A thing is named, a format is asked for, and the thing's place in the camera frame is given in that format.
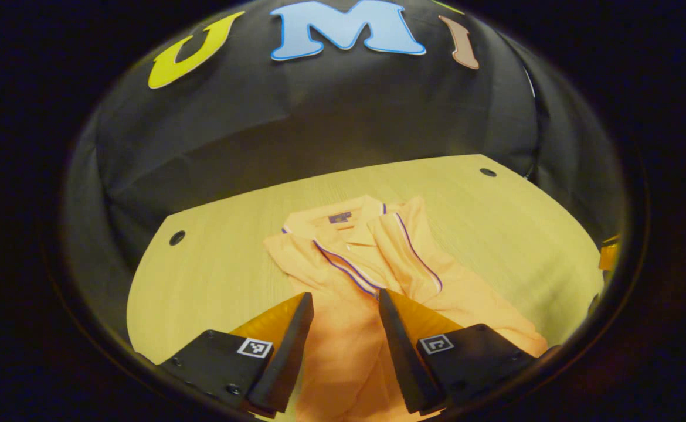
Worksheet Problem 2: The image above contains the orange polo T-shirt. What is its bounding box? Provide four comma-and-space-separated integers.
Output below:
264, 195, 549, 422

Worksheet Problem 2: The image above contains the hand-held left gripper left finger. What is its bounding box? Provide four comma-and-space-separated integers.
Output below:
157, 292, 315, 418

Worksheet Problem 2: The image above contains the black backdrop cloth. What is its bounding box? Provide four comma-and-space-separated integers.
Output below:
62, 0, 628, 346

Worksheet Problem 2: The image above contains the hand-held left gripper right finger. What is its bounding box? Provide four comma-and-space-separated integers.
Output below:
377, 288, 561, 417

